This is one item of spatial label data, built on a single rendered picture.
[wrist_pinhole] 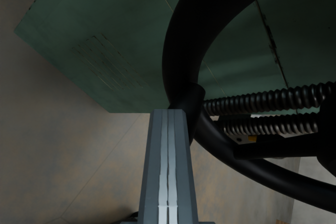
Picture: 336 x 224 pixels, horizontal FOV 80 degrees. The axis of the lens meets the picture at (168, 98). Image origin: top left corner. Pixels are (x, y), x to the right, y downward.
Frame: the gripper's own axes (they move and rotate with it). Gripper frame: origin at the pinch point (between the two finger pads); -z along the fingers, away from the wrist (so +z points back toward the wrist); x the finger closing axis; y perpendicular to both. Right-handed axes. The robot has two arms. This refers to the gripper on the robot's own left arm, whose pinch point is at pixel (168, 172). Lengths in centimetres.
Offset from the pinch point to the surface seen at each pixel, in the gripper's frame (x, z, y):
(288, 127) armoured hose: 14.2, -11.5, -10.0
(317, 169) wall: 231, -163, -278
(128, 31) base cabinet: -7.9, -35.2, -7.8
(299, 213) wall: 184, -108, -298
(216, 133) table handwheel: 5.0, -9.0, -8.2
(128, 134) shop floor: -19, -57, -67
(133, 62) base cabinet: -8.4, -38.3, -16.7
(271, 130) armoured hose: 12.9, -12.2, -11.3
